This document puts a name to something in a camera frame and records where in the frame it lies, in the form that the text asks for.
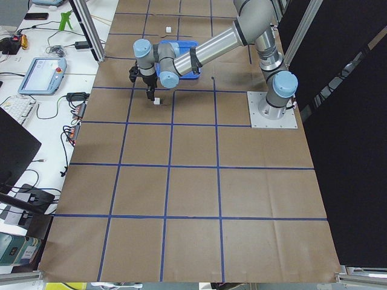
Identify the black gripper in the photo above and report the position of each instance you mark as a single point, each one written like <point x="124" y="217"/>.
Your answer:
<point x="148" y="80"/>

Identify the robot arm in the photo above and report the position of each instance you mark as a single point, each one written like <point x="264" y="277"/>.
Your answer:
<point x="163" y="64"/>

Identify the black power adapter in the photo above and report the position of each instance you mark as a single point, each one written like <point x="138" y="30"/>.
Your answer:
<point x="81" y="45"/>

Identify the teach pendant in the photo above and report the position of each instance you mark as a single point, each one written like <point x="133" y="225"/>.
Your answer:
<point x="44" y="76"/>

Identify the white keyboard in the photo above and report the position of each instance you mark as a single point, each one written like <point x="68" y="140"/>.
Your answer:
<point x="20" y="107"/>

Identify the black monitor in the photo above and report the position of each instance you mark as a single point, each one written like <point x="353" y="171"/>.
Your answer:
<point x="18" y="148"/>

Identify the aluminium frame post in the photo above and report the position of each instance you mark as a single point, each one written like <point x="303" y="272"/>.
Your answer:
<point x="86" y="23"/>

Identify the green handled grabber tool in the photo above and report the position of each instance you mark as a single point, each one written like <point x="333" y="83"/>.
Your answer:
<point x="65" y="21"/>

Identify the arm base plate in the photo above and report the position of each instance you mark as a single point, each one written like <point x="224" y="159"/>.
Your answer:
<point x="264" y="116"/>

